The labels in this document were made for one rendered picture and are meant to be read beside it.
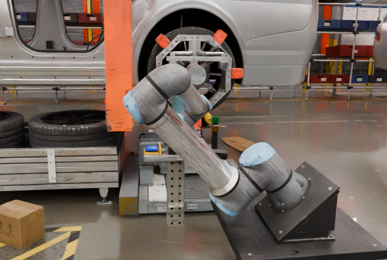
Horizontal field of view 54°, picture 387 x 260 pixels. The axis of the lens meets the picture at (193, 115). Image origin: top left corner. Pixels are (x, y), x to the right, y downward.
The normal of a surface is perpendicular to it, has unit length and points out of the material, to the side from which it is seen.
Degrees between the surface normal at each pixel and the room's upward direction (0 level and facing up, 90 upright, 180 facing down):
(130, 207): 90
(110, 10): 90
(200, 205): 90
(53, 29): 90
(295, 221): 43
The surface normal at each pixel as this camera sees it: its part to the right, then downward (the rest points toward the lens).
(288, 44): 0.13, 0.20
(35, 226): 0.90, 0.11
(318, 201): -0.66, -0.71
